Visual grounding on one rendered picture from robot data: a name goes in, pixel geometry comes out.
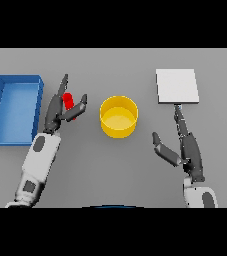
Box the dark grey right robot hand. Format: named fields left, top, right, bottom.
left=151, top=104, right=206, bottom=184

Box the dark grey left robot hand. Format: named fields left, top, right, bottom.
left=43, top=73, right=89, bottom=136

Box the red beaker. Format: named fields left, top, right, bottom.
left=62, top=92, right=77, bottom=121

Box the yellow bowl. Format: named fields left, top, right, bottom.
left=99, top=95, right=140, bottom=139

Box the pale square measuring scale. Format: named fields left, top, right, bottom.
left=155, top=68, right=201, bottom=106

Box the blue tray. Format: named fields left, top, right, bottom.
left=0, top=74, right=45, bottom=147

